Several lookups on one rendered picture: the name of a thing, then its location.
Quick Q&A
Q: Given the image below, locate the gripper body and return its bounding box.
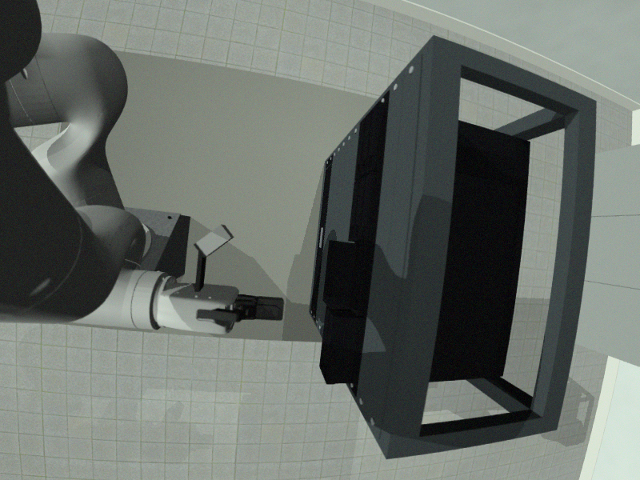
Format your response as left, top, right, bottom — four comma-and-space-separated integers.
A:
156, 276, 239, 334

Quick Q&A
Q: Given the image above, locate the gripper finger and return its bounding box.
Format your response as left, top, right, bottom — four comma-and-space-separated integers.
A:
236, 294, 284, 301
197, 298, 284, 322

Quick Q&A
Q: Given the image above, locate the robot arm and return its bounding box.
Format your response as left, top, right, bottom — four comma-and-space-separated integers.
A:
0, 0, 169, 330

